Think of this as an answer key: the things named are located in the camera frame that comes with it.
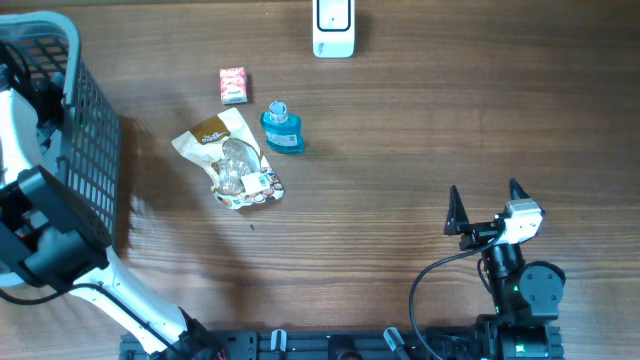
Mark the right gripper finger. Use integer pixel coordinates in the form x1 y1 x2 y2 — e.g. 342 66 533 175
509 178 530 200
443 185 470 236

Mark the blue mouthwash bottle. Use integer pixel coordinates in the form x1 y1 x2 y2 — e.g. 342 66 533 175
260 100 305 154

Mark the brown white snack pouch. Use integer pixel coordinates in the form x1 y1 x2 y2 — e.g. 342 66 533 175
171 108 285 210

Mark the small red white carton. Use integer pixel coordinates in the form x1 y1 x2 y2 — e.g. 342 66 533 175
219 67 248 105

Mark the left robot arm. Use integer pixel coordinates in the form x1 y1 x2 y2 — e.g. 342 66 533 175
1 44 227 359

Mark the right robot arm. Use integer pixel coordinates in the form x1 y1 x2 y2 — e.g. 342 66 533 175
444 179 566 359

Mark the white barcode scanner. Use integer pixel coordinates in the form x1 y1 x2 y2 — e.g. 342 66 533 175
312 0 356 59

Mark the grey plastic mesh basket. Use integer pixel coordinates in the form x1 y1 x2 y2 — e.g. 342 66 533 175
0 10 122 289

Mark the right black cable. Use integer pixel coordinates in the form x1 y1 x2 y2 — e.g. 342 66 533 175
408 230 505 360

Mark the black cable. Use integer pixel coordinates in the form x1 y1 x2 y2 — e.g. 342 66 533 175
408 230 505 360
0 282 181 351

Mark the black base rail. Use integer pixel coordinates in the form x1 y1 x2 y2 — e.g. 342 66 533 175
118 325 565 360

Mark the left black cable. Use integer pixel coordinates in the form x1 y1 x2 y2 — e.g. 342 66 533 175
0 282 181 351

